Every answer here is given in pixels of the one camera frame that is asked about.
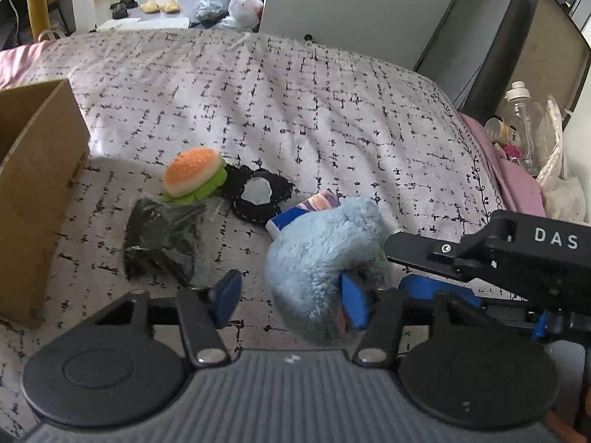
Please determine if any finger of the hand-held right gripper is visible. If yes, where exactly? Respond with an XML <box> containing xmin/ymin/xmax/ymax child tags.
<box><xmin>399</xmin><ymin>274</ymin><xmax>485</xmax><ymax>308</ymax></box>
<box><xmin>385</xmin><ymin>232</ymin><xmax>463</xmax><ymax>278</ymax></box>

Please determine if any white cable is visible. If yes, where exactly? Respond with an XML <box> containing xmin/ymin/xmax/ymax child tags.
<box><xmin>0</xmin><ymin>0</ymin><xmax>21</xmax><ymax>42</ymax></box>

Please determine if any pink bed sheet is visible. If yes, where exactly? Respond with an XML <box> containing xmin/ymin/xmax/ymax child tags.
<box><xmin>0</xmin><ymin>39</ymin><xmax>548</xmax><ymax>217</ymax></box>

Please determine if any hamburger plush toy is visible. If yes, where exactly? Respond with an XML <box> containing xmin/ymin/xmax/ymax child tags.
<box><xmin>163</xmin><ymin>148</ymin><xmax>228</xmax><ymax>205</ymax></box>

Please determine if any black cloth in clear bag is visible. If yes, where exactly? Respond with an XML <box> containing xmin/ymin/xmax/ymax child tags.
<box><xmin>124</xmin><ymin>196</ymin><xmax>215</xmax><ymax>287</ymax></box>

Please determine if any large clear plastic bottle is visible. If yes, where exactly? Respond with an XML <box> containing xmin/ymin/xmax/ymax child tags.
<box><xmin>503</xmin><ymin>80</ymin><xmax>555</xmax><ymax>176</ymax></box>

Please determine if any light blue plush toy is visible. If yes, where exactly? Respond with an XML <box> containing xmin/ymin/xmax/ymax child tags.
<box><xmin>264</xmin><ymin>196</ymin><xmax>393</xmax><ymax>346</ymax></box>

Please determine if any white floor mat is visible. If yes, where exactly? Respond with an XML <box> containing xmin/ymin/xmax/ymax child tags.
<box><xmin>97</xmin><ymin>17</ymin><xmax>191</xmax><ymax>33</ymax></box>

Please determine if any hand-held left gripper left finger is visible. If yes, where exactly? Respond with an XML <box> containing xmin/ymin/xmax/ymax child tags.
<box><xmin>95</xmin><ymin>269</ymin><xmax>244</xmax><ymax>370</ymax></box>

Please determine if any grey upright board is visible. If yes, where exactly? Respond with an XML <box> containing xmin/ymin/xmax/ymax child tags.
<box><xmin>259</xmin><ymin>0</ymin><xmax>476</xmax><ymax>72</ymax></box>

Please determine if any beige black-framed panel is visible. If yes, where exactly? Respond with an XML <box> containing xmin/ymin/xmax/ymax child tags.
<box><xmin>522</xmin><ymin>0</ymin><xmax>591</xmax><ymax>102</ymax></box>

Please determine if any blue white tissue packet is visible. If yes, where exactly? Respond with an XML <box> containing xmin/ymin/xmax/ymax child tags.
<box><xmin>265</xmin><ymin>189</ymin><xmax>341</xmax><ymax>241</ymax></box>

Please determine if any small clear labelled bottle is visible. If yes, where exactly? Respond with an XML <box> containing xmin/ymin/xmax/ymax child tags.
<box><xmin>484</xmin><ymin>117</ymin><xmax>522</xmax><ymax>148</ymax></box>

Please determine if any grey plastic bag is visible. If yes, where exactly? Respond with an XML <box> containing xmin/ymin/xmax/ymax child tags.
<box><xmin>194</xmin><ymin>0</ymin><xmax>262</xmax><ymax>24</ymax></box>

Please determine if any black fuzzy pouch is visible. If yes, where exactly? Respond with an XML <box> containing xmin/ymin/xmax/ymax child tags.
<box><xmin>222</xmin><ymin>164</ymin><xmax>294</xmax><ymax>223</ymax></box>

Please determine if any knotted white plastic bag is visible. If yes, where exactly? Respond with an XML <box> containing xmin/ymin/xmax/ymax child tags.
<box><xmin>228</xmin><ymin>0</ymin><xmax>265</xmax><ymax>31</ymax></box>

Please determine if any crumpled white plastic bag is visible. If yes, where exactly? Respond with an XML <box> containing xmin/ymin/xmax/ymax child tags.
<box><xmin>536</xmin><ymin>95</ymin><xmax>587</xmax><ymax>224</ymax></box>

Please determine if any brown cardboard box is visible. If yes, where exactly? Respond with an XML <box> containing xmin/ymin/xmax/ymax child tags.
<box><xmin>0</xmin><ymin>78</ymin><xmax>90</xmax><ymax>328</ymax></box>

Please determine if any wooden chair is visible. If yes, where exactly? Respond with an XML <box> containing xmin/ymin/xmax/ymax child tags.
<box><xmin>23</xmin><ymin>0</ymin><xmax>61</xmax><ymax>40</ymax></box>

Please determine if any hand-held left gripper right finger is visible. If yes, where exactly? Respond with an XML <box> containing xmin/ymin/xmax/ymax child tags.
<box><xmin>341</xmin><ymin>272</ymin><xmax>485</xmax><ymax>365</ymax></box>

